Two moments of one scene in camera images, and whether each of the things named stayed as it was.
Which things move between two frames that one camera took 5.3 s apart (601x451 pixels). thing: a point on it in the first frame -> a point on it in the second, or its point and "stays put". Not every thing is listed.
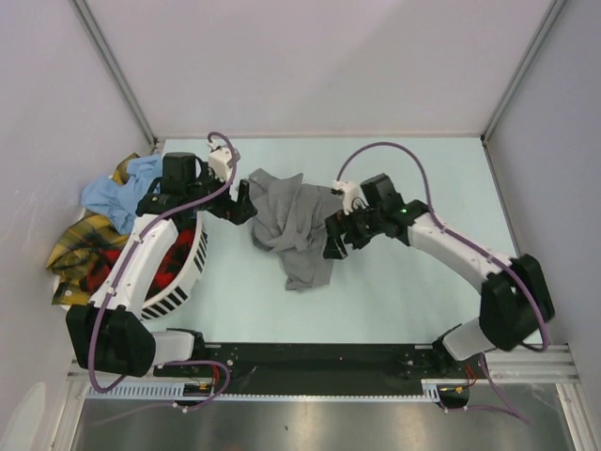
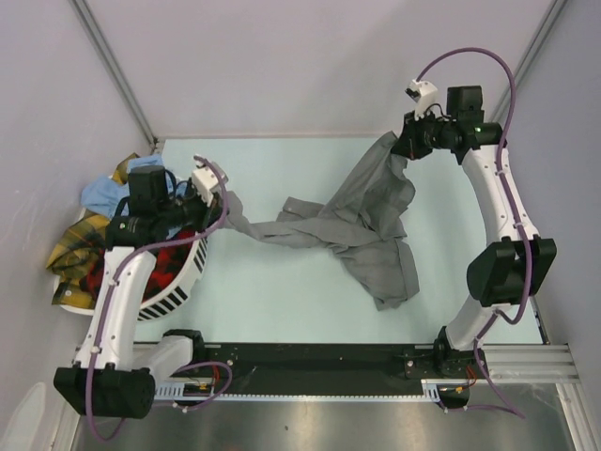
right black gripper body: [362, 226] -> [425, 134]
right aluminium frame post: [555, 9] stays put
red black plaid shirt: [167, 273] stays put
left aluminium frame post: [103, 48] stays put
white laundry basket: [183, 286] stays put
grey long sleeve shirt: [290, 218] -> [362, 223]
